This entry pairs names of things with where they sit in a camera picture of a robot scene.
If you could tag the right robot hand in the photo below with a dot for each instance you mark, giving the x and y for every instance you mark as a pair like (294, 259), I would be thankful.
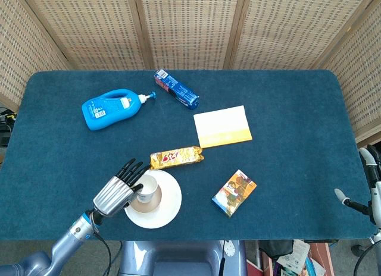
(375, 198)

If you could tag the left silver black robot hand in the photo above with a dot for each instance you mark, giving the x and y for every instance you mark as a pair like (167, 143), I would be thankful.
(114, 195)

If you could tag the white paper cup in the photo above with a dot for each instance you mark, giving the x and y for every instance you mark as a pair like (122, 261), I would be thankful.
(147, 186)

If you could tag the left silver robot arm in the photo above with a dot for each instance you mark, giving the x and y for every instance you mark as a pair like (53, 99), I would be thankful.
(59, 246)

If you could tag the white round plate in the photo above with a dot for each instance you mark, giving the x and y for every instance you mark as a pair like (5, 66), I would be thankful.
(169, 204)

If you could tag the gold cracker packet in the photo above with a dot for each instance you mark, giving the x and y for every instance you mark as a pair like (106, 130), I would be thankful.
(178, 158)

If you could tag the red storage crate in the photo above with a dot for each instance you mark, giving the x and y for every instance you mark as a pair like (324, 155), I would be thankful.
(323, 258)

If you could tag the blue pump detergent bottle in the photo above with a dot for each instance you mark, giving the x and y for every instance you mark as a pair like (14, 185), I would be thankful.
(107, 112)

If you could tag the blue grey robot torso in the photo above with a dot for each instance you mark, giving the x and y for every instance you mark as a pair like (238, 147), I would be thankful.
(178, 258)

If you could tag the teal table cloth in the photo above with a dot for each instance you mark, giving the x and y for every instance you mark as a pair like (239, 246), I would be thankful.
(282, 169)

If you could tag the black bag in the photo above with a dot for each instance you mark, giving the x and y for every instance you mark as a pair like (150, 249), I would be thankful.
(275, 247)

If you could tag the yellow blue carton box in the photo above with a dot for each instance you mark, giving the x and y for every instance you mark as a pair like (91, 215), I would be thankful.
(235, 194)

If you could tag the blue cookie box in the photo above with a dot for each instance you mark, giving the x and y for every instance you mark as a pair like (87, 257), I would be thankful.
(178, 91)

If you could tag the black yellow floor equipment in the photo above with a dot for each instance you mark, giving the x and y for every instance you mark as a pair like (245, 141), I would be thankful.
(6, 127)

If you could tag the white yellow Lexicon booklet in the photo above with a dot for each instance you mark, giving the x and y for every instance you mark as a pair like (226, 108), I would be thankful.
(221, 124)

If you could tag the woven bamboo folding screen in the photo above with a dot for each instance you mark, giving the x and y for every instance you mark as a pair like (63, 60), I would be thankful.
(190, 26)

